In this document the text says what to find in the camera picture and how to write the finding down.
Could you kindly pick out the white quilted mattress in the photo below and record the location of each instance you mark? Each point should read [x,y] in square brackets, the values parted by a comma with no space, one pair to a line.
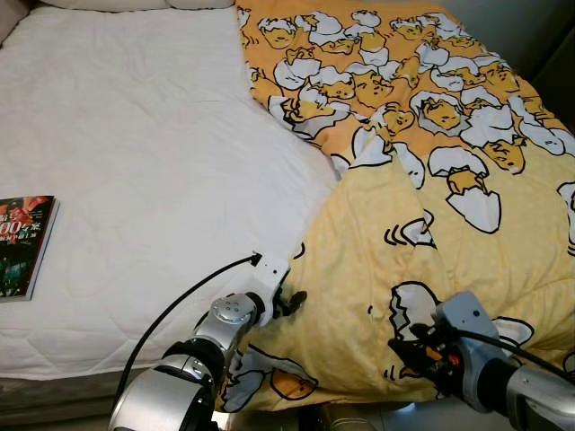
[135,135]

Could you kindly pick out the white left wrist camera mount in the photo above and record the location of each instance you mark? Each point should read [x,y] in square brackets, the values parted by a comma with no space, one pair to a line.
[269,280]

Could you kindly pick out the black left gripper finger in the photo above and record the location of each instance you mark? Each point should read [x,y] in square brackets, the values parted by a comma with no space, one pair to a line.
[298,298]

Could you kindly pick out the yellow egg cartoon blanket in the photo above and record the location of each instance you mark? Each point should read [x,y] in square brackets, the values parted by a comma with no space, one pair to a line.
[431,233]

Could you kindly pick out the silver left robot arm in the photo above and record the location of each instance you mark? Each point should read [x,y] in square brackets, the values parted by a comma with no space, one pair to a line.
[162,404]

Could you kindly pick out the grey bed base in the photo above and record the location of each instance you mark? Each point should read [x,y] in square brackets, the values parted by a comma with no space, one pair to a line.
[90,400]

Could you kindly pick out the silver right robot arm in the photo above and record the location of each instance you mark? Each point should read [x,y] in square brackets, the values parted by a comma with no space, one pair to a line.
[539,400]

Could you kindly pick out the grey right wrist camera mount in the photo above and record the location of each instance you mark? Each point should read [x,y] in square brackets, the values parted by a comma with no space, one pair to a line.
[463,314]

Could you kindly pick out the dark red cover book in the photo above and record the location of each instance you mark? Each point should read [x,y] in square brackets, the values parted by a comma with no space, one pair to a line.
[22,242]

